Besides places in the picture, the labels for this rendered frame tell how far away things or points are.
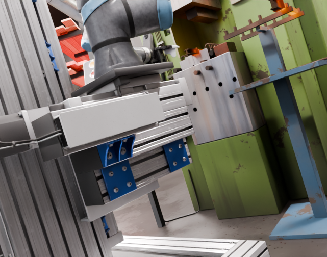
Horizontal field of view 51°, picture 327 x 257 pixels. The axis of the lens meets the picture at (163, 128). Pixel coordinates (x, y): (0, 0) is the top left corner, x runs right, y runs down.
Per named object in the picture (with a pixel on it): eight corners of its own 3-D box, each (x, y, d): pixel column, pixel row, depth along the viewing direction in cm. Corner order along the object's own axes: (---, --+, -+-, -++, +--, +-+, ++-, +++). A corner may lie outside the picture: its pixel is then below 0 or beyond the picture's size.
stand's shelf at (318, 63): (319, 65, 135) (318, 60, 135) (229, 95, 158) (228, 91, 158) (331, 62, 159) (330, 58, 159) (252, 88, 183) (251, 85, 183)
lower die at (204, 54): (210, 60, 196) (206, 46, 195) (182, 72, 207) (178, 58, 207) (237, 59, 230) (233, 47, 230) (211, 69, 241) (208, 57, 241)
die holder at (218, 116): (253, 130, 183) (229, 51, 182) (194, 145, 205) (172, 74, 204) (281, 114, 229) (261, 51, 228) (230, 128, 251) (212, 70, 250)
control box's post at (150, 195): (162, 227, 225) (113, 71, 224) (157, 227, 228) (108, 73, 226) (166, 224, 229) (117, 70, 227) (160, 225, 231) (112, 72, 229)
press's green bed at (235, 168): (279, 213, 184) (254, 131, 183) (218, 220, 206) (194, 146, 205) (302, 181, 229) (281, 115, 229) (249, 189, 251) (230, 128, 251)
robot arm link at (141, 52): (120, 69, 148) (115, 50, 148) (136, 68, 157) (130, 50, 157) (133, 62, 144) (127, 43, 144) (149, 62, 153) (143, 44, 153)
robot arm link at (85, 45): (89, 38, 168) (93, 21, 172) (76, 47, 175) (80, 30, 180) (102, 46, 173) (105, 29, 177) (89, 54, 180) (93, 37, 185)
